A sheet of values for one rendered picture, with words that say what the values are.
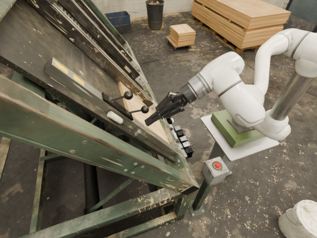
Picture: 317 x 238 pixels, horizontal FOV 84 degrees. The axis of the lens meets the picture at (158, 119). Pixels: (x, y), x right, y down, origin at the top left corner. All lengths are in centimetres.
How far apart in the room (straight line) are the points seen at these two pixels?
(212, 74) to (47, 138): 56
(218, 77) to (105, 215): 104
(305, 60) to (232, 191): 158
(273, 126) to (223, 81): 83
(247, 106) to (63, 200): 208
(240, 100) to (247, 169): 186
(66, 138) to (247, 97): 59
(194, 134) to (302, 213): 136
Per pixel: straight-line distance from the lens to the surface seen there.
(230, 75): 69
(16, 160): 292
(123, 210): 127
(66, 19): 107
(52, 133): 52
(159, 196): 128
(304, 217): 209
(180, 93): 70
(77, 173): 242
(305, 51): 113
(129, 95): 71
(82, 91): 73
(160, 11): 552
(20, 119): 49
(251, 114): 69
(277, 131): 148
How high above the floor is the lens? 200
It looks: 48 degrees down
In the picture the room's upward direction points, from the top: straight up
